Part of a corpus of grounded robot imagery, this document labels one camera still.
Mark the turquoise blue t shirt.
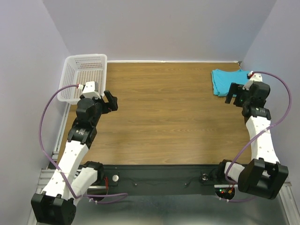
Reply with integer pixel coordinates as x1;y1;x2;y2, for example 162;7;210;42
211;69;249;97

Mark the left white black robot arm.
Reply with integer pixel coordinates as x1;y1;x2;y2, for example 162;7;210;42
31;90;118;225

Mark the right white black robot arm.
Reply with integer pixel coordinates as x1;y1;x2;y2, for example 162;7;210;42
222;82;289;199

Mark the white perforated plastic basket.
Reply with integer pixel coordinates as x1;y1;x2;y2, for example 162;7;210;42
59;54;107;96

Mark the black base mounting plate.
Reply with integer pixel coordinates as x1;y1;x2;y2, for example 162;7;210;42
81;164;244;196

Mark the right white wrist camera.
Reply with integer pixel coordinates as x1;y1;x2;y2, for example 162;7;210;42
242;71;263;90

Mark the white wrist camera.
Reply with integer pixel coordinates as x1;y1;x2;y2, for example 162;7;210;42
242;71;263;90
77;81;102;98

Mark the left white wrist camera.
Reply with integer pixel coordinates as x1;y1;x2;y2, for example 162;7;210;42
77;81;102;98

